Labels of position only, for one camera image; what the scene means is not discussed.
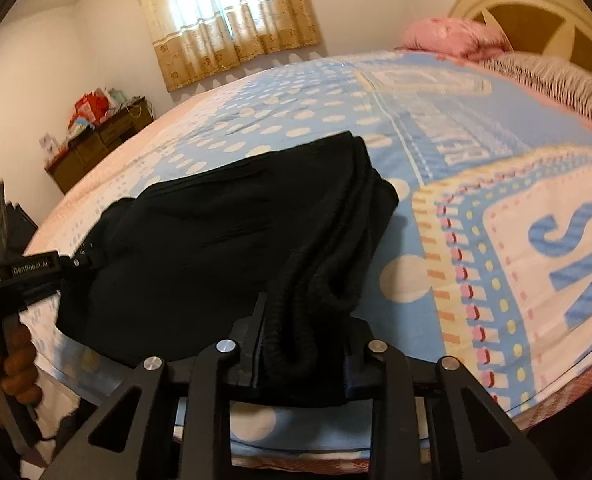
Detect brown wooden desk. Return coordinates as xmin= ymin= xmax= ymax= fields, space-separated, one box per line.
xmin=45 ymin=100 xmax=154 ymax=195

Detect striped pillow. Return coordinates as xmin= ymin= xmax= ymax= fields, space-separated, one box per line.
xmin=478 ymin=51 xmax=592 ymax=133

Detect person's left hand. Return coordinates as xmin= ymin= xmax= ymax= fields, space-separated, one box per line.
xmin=0 ymin=330 xmax=42 ymax=413

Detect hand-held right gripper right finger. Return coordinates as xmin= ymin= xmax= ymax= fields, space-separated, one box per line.
xmin=345 ymin=319 xmax=559 ymax=480

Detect pink floral pillow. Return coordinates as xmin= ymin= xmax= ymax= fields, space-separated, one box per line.
xmin=401 ymin=16 xmax=509 ymax=62

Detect beige patterned curtain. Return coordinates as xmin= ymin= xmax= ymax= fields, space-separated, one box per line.
xmin=131 ymin=0 xmax=323 ymax=93

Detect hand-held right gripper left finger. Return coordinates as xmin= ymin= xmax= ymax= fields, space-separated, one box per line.
xmin=38 ymin=292 xmax=269 ymax=480

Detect blue polka dot bed sheet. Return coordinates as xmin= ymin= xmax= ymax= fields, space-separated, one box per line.
xmin=21 ymin=50 xmax=592 ymax=466

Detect black pants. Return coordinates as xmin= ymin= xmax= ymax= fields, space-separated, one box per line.
xmin=56 ymin=130 xmax=401 ymax=408

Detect pink textured blanket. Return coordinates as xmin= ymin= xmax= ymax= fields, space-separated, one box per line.
xmin=23 ymin=95 xmax=217 ymax=256

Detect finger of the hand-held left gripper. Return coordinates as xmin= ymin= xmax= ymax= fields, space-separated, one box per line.
xmin=58 ymin=245 xmax=109 ymax=273

